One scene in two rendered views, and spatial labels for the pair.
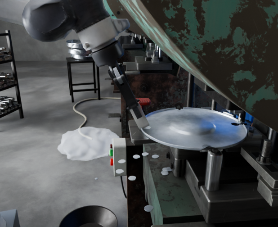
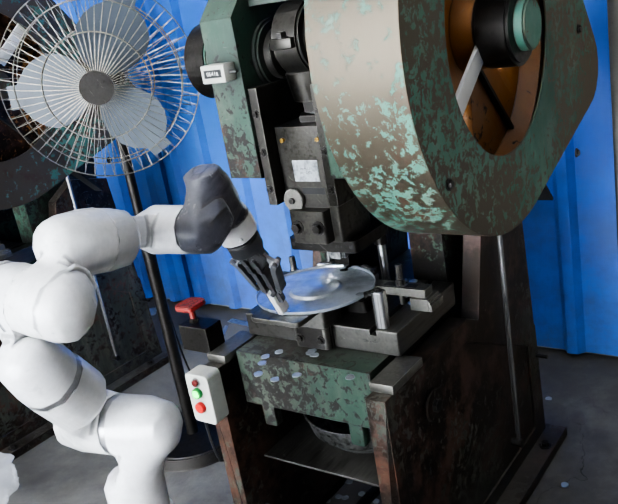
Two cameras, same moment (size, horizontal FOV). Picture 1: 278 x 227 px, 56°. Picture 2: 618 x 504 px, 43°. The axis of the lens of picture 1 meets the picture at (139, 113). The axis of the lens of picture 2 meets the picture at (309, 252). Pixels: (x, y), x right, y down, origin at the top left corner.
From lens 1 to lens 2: 132 cm
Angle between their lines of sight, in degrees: 43
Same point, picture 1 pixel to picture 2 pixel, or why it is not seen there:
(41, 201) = not seen: outside the picture
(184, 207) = (371, 360)
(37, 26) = (214, 238)
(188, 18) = (453, 201)
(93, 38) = (247, 231)
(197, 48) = (456, 210)
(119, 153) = (215, 384)
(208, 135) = (344, 287)
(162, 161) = (293, 350)
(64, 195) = not seen: outside the picture
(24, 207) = not seen: outside the picture
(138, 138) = (300, 320)
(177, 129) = (314, 296)
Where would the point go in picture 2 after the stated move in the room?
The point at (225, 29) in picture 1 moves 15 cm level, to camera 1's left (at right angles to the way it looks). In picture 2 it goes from (460, 200) to (415, 227)
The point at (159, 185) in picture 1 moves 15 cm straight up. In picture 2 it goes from (327, 363) to (317, 304)
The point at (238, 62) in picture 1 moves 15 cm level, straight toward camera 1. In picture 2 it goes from (465, 210) to (522, 225)
